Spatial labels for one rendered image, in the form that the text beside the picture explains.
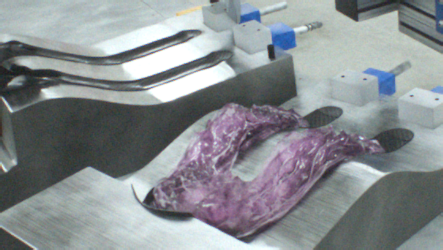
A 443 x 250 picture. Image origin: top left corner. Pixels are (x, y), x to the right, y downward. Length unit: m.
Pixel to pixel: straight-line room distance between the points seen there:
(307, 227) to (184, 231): 0.12
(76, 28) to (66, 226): 0.84
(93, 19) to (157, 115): 0.60
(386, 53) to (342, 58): 0.16
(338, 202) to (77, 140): 0.38
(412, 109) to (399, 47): 2.34
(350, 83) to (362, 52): 2.26
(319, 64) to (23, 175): 2.30
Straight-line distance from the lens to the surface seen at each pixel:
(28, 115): 1.08
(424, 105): 1.05
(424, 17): 1.69
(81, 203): 0.90
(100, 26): 1.67
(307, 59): 3.36
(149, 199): 0.95
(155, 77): 1.21
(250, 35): 1.21
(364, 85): 1.11
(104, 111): 1.11
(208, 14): 1.32
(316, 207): 0.87
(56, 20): 1.74
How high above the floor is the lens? 1.37
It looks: 27 degrees down
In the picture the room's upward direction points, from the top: 7 degrees counter-clockwise
